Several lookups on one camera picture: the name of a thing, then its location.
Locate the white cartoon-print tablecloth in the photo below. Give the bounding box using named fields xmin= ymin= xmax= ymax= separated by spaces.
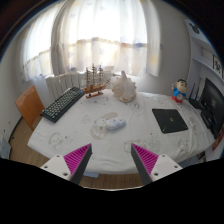
xmin=27 ymin=89 xmax=216 ymax=176

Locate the wooden model sailing ship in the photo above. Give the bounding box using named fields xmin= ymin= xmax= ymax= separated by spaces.
xmin=81 ymin=63 xmax=111 ymax=99

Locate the black mouse pad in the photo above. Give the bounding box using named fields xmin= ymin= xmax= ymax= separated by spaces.
xmin=151 ymin=108 xmax=189 ymax=135

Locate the cartoon boy figurine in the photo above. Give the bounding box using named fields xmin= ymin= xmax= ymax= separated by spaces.
xmin=171 ymin=78 xmax=188 ymax=104

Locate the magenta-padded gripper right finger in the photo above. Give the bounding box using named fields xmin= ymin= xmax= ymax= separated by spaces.
xmin=130 ymin=143 xmax=184 ymax=186

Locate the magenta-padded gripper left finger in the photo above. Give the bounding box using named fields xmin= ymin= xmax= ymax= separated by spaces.
xmin=40 ymin=143 xmax=94 ymax=186

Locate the black computer monitor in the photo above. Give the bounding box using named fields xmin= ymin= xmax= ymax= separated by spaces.
xmin=199 ymin=77 xmax=224 ymax=138

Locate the white wall shelf unit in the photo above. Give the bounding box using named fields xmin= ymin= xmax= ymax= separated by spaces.
xmin=186 ymin=19 xmax=224 ymax=101

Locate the white radiator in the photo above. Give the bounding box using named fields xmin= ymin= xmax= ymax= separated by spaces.
xmin=45 ymin=71 xmax=88 ymax=103

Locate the black box device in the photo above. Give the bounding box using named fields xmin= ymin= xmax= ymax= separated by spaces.
xmin=199 ymin=109 xmax=215 ymax=130

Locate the orange wooden chair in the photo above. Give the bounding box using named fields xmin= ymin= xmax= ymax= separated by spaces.
xmin=15 ymin=85 xmax=46 ymax=132

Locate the white cartoon-print computer mouse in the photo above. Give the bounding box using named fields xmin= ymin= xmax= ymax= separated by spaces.
xmin=104 ymin=117 xmax=127 ymax=131

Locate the black router with antennas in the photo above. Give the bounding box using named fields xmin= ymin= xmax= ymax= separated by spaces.
xmin=188 ymin=82 xmax=205 ymax=110

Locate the sheer white patterned curtain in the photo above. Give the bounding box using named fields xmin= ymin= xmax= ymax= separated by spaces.
xmin=19 ymin=0 xmax=162 ymax=83

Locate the large white conch shell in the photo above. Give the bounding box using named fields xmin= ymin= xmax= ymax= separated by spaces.
xmin=111 ymin=70 xmax=138 ymax=104

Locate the black computer keyboard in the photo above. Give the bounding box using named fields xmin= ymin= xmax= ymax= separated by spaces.
xmin=40 ymin=86 xmax=85 ymax=124

